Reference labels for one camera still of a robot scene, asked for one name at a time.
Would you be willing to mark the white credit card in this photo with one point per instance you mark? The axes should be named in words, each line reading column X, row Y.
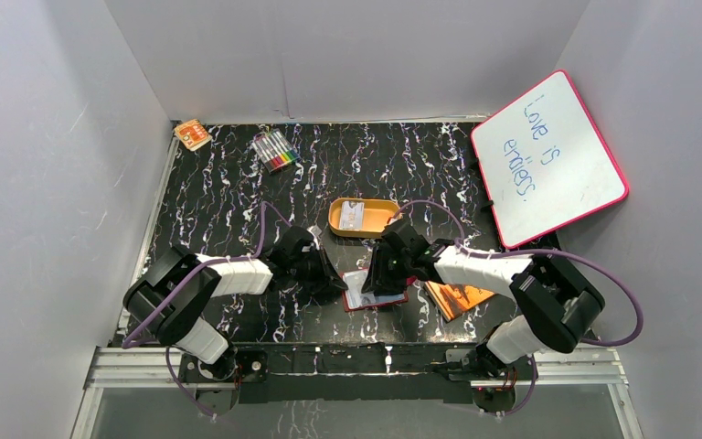
column 351, row 215

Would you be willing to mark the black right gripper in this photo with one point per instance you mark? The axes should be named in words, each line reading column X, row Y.
column 377, row 274

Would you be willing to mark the orange book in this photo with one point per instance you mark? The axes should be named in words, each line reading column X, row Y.
column 454, row 300

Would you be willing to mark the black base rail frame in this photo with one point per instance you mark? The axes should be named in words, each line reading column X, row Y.
column 283, row 372

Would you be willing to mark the orange oval tray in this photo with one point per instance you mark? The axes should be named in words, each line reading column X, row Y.
column 378, row 213

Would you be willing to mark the pink framed whiteboard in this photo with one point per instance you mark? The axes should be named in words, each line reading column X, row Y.
column 544, row 162

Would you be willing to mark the small orange card box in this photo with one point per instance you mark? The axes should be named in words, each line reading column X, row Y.
column 192, row 134

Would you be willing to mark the red leather card holder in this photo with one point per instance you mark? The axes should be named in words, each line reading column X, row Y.
column 383, row 300

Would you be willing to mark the pack of coloured markers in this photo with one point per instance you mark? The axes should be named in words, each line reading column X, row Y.
column 274, row 150

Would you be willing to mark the silver credit card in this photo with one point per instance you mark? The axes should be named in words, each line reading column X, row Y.
column 354, row 296

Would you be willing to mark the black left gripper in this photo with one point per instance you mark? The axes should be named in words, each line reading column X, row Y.
column 315, row 270

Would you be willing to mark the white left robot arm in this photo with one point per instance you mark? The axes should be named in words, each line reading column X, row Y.
column 170, row 298

